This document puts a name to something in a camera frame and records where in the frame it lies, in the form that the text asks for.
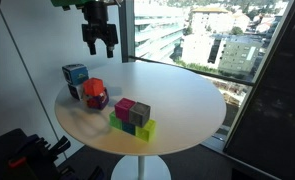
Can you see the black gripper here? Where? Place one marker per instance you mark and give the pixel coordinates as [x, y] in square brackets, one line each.
[97, 27]

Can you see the orange embossed block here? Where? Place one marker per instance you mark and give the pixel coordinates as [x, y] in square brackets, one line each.
[93, 86]

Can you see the blue picture block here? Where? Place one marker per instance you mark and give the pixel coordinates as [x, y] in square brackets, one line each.
[75, 74]

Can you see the white picture block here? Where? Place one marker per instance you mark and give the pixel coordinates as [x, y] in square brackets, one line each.
[76, 91]

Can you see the purple orange picture block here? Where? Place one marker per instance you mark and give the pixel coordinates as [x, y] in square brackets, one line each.
[97, 102]

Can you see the magenta embossed block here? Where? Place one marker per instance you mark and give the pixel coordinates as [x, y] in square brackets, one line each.
[122, 108]

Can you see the green translucent block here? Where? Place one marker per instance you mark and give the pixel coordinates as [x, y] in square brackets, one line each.
[114, 121]

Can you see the grey embossed block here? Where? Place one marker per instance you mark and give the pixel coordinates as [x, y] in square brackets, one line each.
[139, 114]

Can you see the blue embossed block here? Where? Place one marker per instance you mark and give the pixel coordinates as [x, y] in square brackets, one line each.
[129, 128]

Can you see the yellow-green translucent block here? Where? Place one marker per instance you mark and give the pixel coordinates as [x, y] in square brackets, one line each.
[147, 132]

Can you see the round white table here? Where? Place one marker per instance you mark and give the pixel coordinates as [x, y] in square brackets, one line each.
[153, 109]

